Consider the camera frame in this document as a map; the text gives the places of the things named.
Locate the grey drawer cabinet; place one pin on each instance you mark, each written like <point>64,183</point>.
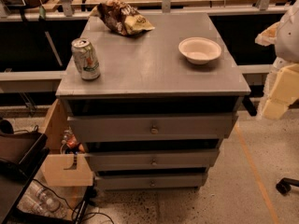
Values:
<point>147,75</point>

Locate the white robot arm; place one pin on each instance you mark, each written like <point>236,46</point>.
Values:
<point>287,45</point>

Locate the top grey drawer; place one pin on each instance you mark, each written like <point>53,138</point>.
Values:
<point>143,128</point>

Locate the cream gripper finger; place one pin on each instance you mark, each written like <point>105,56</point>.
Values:
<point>268,36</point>

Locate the brown chip bag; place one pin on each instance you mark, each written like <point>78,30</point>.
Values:
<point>121,18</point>

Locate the black cart with bottles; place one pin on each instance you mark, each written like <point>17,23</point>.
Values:
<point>21,155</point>

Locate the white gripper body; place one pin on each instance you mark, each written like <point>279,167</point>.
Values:
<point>289,39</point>

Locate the cardboard box with items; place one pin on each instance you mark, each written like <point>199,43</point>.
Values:
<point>60,169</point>

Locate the black chair wheel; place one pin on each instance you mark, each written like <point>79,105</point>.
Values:
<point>284,186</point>

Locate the bottom grey drawer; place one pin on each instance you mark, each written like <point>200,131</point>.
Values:
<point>150,181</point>

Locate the grey drawer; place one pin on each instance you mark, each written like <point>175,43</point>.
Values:
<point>143,128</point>
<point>150,160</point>
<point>150,181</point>

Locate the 7up soda can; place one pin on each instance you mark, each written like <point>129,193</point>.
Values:
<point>85,59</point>

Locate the middle grey drawer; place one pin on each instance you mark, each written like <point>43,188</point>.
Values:
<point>150,160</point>

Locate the white paper bowl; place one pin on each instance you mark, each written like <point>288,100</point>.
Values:
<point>199,50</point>

